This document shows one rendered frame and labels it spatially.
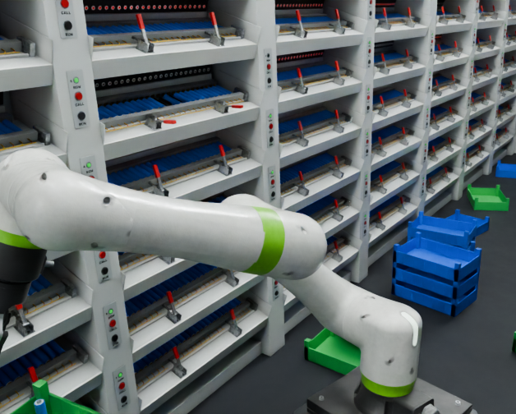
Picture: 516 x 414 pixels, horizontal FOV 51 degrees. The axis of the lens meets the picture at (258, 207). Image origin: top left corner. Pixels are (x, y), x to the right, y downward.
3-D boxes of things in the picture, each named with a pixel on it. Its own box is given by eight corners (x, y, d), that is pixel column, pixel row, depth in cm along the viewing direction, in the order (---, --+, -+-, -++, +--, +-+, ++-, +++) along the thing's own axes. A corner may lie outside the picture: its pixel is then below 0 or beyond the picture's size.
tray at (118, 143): (257, 119, 172) (264, 91, 167) (101, 162, 127) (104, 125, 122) (211, 96, 181) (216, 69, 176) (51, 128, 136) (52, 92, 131)
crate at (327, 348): (403, 359, 195) (405, 340, 193) (380, 388, 180) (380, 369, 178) (331, 333, 213) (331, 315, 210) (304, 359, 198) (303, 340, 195)
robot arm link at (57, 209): (214, 256, 96) (232, 197, 94) (250, 282, 87) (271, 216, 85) (-4, 230, 73) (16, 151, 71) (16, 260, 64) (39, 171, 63)
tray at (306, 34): (360, 44, 218) (371, 9, 211) (272, 56, 173) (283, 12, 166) (319, 29, 227) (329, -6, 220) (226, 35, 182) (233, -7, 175)
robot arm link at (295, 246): (285, 269, 108) (301, 210, 107) (329, 292, 98) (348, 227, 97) (211, 260, 96) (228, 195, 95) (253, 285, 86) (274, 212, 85)
